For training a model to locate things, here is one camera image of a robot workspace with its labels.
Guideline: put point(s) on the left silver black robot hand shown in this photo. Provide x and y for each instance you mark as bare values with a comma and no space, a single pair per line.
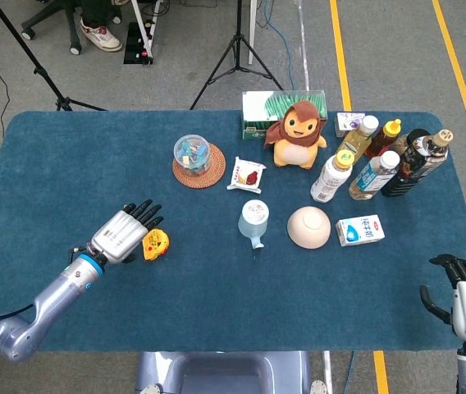
118,236

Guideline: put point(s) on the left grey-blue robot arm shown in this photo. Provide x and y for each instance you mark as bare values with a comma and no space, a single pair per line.
52,295

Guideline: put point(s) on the blue tablecloth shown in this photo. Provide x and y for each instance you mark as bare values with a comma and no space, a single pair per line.
93,164

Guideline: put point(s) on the clear jar of binder clips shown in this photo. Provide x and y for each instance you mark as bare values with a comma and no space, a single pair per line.
192,152

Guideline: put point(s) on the round woven rattan coaster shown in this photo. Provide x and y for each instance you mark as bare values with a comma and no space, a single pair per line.
217,168

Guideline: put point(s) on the light blue plastic cup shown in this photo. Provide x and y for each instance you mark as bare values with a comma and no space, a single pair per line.
253,223

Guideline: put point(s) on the white blue milk carton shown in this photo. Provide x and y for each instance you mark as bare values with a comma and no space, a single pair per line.
360,230

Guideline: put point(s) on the white snack packet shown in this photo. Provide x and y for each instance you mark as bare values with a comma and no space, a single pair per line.
245,174

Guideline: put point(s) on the dark bottle beige cap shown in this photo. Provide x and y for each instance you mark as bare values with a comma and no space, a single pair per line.
409,172

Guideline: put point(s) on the clear bottle blue label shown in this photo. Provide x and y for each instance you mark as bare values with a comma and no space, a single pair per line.
370,178

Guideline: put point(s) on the grey-blue robot torso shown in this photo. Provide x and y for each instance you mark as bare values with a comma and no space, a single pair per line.
225,373

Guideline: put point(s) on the black light stand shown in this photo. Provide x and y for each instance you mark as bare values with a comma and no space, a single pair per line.
44,76

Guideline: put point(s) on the dark bottle black cap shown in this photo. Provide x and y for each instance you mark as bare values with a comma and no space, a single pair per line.
418,135

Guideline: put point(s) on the cream ceramic bowl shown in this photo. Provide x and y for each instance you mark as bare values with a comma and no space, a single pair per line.
309,227

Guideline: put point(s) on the green white tissue box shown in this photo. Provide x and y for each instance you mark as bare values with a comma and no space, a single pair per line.
257,111

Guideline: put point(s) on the amber bottle yellow cap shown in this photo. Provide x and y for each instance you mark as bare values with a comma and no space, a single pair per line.
380,141

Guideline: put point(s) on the black power strip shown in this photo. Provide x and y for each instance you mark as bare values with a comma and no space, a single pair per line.
134,45

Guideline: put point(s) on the white bottle yellow cap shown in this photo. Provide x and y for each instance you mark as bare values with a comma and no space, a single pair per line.
329,180

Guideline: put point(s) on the orange plush toy brown hood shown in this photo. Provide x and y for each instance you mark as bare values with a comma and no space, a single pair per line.
296,152

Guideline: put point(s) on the seated person dark trousers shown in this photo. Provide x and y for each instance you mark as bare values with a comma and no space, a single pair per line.
101,37

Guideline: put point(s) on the black office chair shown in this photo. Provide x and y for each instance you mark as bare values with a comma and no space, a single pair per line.
74,37

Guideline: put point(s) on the pale yellow tea bottle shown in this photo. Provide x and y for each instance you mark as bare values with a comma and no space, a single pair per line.
356,141

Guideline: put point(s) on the small white purple box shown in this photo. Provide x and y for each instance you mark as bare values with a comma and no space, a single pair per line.
345,121

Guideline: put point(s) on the black tripod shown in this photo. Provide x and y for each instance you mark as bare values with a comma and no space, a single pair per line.
238,41

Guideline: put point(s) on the white slanted frame post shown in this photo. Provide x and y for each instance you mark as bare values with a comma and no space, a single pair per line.
140,24

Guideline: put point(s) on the white upright post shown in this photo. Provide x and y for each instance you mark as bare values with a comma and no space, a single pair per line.
252,33

